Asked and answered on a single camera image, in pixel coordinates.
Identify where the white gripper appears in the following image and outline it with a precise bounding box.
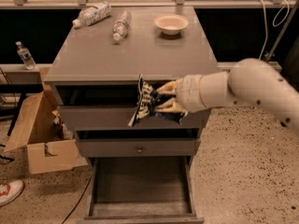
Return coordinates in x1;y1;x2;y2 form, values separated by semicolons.
154;75;206;113

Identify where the blue chip bag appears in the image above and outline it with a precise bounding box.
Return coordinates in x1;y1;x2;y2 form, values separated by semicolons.
128;76;188;127

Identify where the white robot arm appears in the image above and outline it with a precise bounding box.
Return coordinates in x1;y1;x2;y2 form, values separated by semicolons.
155;59;299;133

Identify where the grey drawer cabinet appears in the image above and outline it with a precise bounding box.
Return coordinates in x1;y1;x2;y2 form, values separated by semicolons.
43;6;225;224

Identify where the grey top drawer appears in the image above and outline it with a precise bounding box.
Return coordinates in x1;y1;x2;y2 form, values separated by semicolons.
58;105;210;131

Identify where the grey drawer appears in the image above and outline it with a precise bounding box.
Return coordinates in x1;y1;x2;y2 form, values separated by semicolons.
58;105;210;131
76;138;200;158
76;157;204;224

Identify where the grey middle drawer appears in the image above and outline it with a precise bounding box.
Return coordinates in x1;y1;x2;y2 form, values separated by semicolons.
76;138;200;158

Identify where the grey bottom drawer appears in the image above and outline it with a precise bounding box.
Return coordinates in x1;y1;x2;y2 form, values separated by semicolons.
76;157;204;224

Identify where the white bowl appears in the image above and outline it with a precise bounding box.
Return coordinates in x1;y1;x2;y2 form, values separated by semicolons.
154;14;189;35

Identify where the clear water bottle lying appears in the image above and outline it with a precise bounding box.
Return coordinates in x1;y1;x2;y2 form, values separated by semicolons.
112;10;132;41

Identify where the metal tripod stand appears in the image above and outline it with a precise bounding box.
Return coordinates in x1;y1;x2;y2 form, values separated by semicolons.
264;0;299;62

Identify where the white labelled bottle lying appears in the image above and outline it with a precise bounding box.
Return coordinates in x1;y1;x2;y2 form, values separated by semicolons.
72;2;111;28

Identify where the dark cabinet at right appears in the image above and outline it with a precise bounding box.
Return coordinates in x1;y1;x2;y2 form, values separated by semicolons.
283;40;299;91

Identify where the open cardboard box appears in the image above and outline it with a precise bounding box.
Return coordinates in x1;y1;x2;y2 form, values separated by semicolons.
4;68;86;174

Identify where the standing water bottle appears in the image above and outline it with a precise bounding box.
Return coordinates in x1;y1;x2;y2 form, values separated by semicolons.
16;41;36;70

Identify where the white red sneaker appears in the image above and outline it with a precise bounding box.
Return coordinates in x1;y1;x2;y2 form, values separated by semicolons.
0;180;24;206

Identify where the white cable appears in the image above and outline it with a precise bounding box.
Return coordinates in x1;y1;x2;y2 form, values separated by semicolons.
256;0;292;61

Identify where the black floor cable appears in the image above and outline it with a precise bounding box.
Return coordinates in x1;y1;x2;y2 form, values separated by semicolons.
61;175;93;224

